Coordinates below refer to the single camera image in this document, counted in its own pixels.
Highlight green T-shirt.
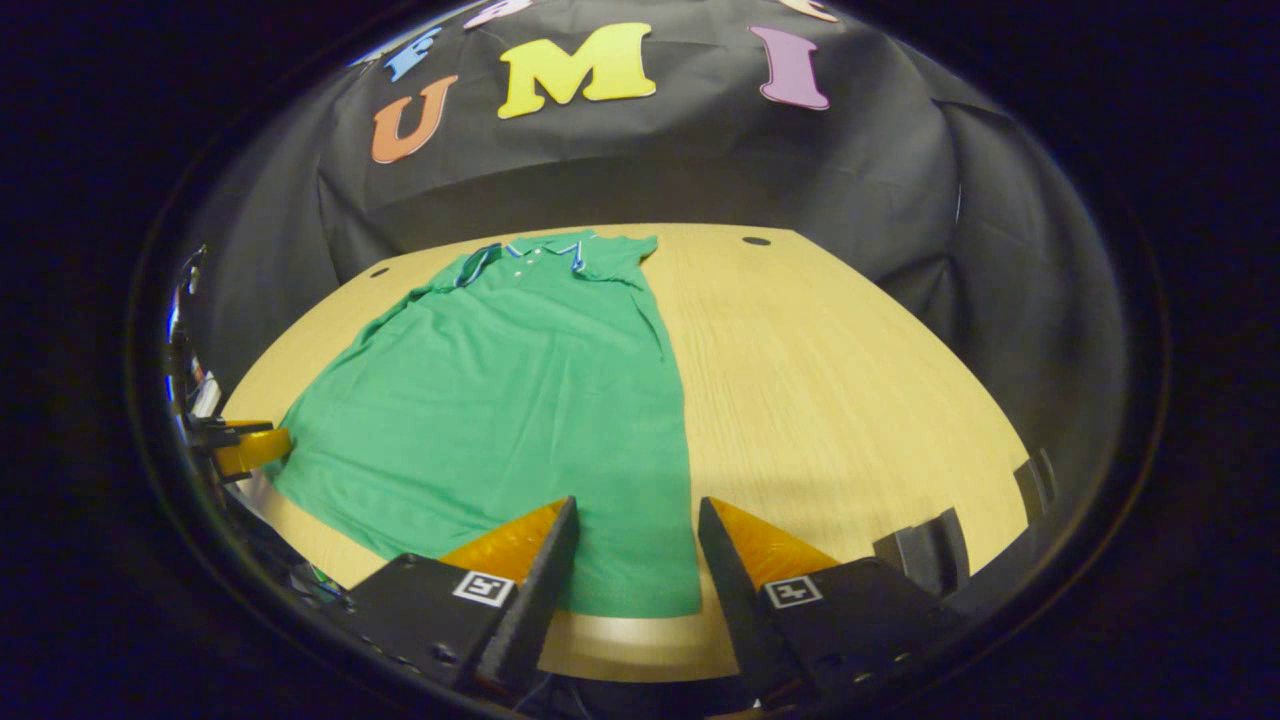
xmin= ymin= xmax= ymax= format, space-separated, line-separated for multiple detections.
xmin=265 ymin=230 xmax=703 ymax=619

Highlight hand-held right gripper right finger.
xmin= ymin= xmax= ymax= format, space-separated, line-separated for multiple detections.
xmin=697 ymin=497 xmax=966 ymax=706

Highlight black chair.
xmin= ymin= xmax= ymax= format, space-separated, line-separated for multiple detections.
xmin=873 ymin=448 xmax=1059 ymax=601

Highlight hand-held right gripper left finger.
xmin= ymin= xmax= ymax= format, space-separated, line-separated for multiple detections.
xmin=345 ymin=495 xmax=581 ymax=701

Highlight black backdrop cloth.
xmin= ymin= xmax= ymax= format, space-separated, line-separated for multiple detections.
xmin=185 ymin=0 xmax=1131 ymax=521

